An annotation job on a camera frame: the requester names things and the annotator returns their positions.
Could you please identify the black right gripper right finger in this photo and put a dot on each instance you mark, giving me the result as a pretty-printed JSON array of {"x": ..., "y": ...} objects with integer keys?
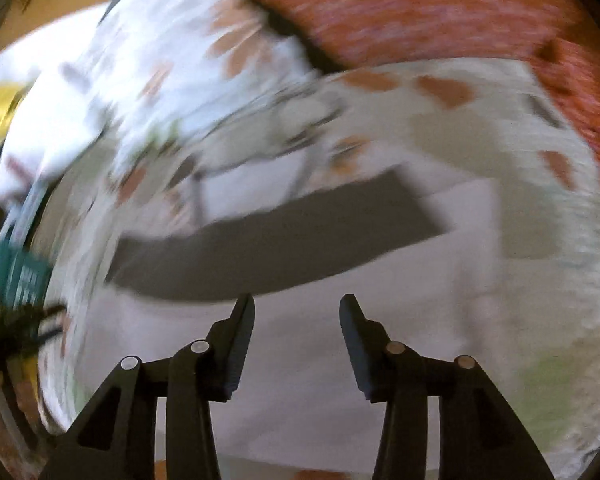
[{"x": 481, "y": 437}]

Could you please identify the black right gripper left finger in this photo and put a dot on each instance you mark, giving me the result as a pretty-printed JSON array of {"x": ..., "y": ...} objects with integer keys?
[{"x": 114, "y": 435}]

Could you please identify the pale lilac towel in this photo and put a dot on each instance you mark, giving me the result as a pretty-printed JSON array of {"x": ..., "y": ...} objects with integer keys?
[{"x": 297, "y": 403}]

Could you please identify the quilted heart pattern bedspread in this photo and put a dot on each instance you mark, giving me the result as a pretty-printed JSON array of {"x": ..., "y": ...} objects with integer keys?
[{"x": 441, "y": 123}]

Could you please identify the red floral pillow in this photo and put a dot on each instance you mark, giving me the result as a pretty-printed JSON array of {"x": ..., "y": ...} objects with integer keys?
[{"x": 560, "y": 39}]

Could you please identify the white floral pillow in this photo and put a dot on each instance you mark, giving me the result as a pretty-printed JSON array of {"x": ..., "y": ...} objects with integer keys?
[{"x": 150, "y": 74}]

